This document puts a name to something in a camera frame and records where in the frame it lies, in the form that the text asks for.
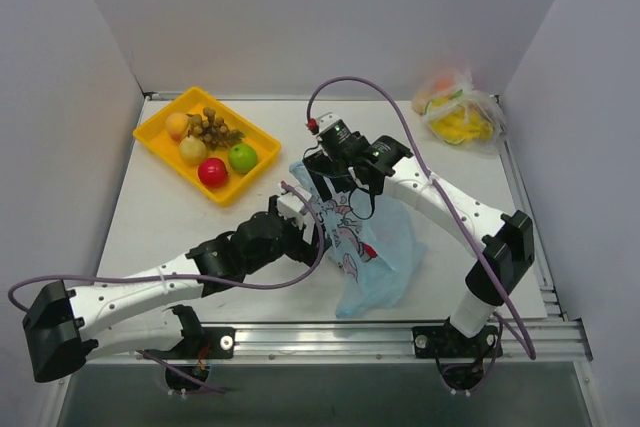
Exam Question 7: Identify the red round fruit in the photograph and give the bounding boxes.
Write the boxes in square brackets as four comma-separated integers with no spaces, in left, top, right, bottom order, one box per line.
[197,157,229,188]

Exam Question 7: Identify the green apple fruit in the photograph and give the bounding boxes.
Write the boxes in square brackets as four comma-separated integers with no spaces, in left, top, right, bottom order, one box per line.
[228,143,259,174]

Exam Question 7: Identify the yellow lemon fruit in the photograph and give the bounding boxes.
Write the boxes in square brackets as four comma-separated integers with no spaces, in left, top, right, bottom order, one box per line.
[179,136,207,166]

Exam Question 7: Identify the light blue printed plastic bag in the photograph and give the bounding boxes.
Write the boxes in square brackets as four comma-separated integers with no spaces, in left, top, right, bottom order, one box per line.
[289,161,427,319]

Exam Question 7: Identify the orange peach fruit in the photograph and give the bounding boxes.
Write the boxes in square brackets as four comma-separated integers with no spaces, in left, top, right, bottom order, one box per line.
[165,113,190,143]

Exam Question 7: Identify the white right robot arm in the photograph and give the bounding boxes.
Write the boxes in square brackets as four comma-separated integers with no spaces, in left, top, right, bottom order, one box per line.
[304,113,535,356]

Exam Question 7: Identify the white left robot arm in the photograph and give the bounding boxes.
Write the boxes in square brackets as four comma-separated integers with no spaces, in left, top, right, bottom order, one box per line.
[22,191,329,383]

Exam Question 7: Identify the clear bag of yellow fruit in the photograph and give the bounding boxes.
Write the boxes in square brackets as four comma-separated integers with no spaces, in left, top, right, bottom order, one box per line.
[411,68,507,153]

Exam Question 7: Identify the yellow plastic tray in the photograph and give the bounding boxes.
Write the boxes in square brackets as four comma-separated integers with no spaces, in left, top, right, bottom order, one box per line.
[133,86,281,206]

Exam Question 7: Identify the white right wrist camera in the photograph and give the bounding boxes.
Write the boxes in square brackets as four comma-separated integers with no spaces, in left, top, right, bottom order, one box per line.
[306,112,341,136]

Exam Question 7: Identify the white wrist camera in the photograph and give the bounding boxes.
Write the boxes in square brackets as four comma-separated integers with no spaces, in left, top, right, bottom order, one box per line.
[276,185,312,229]
[306,112,341,136]

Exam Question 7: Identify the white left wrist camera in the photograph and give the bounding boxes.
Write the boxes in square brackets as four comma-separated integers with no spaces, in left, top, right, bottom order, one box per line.
[276,185,312,229]

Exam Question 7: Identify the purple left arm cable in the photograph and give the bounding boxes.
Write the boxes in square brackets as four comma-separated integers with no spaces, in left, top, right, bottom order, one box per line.
[8,181,326,392]

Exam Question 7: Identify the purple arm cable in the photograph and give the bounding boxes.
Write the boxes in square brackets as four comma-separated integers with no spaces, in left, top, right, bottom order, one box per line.
[305,76,537,361]
[8,181,326,392]

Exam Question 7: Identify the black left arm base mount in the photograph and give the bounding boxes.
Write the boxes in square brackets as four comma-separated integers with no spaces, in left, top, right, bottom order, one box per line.
[145,305,236,360]

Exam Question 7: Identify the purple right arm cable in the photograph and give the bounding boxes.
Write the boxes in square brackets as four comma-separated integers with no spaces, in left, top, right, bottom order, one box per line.
[305,76,537,361]

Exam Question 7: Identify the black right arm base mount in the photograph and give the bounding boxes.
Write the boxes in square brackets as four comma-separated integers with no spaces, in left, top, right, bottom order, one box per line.
[411,321,503,361]

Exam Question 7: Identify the aluminium front rail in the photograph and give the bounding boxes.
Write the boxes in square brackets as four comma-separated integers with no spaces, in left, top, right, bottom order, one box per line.
[57,319,594,367]

